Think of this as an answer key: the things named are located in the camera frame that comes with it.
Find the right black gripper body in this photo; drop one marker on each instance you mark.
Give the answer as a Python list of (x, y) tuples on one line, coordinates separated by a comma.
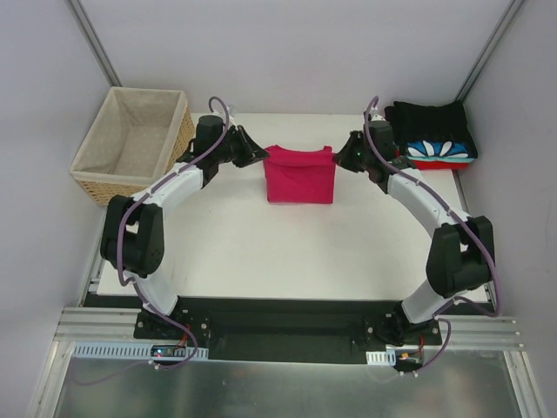
[(357, 151)]

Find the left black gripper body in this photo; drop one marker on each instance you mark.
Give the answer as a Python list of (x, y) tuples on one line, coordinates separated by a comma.
[(243, 145)]

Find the pink t shirt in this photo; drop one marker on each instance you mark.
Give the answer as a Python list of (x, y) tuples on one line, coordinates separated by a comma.
[(299, 177)]

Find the red t shirt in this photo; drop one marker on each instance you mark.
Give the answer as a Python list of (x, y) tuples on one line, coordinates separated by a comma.
[(439, 165)]

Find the wicker basket with liner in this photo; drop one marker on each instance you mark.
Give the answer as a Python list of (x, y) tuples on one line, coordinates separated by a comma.
[(135, 139)]

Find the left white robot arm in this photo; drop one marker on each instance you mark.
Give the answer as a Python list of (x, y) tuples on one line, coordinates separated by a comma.
[(133, 236)]

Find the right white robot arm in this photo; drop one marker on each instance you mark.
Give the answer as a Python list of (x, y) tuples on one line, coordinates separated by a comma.
[(461, 254)]

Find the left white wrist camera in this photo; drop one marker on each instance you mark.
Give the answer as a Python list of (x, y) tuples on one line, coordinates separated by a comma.
[(232, 114)]

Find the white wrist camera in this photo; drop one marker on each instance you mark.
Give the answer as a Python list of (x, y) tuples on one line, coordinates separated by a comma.
[(375, 115), (232, 114)]

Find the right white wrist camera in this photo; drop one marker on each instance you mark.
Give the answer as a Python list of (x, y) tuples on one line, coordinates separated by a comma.
[(375, 115)]

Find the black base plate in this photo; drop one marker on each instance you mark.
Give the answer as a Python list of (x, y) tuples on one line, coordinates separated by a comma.
[(300, 331)]

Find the left aluminium frame post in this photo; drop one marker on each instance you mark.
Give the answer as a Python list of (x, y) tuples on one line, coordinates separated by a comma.
[(94, 42)]

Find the aluminium frame post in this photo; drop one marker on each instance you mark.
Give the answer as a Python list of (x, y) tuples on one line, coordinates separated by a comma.
[(496, 37), (94, 42)]

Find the right aluminium frame post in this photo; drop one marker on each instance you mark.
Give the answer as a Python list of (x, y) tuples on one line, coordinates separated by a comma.
[(496, 37)]

